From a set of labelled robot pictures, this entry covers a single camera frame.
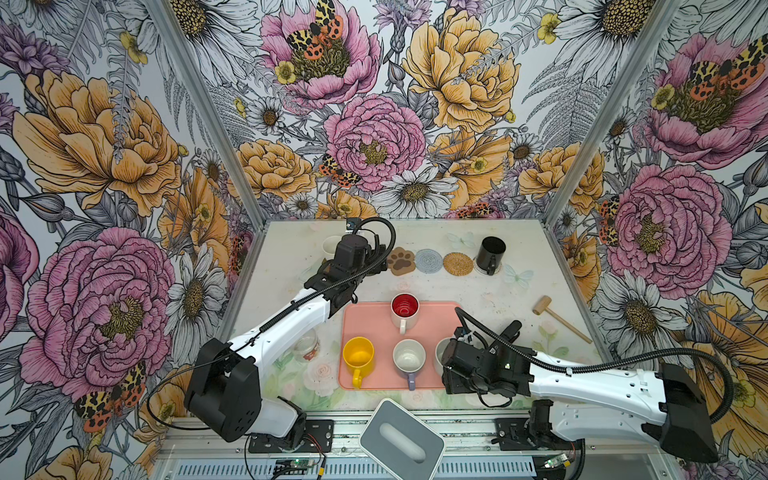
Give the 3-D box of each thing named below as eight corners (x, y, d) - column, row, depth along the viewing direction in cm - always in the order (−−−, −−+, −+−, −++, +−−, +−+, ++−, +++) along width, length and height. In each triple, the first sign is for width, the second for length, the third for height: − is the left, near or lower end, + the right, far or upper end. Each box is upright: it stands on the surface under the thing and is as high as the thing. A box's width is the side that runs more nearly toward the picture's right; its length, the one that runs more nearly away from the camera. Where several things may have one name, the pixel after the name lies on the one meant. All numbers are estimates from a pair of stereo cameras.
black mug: (480, 279, 107) (487, 261, 99) (474, 254, 114) (480, 236, 106) (503, 279, 107) (512, 261, 99) (496, 254, 114) (503, 236, 106)
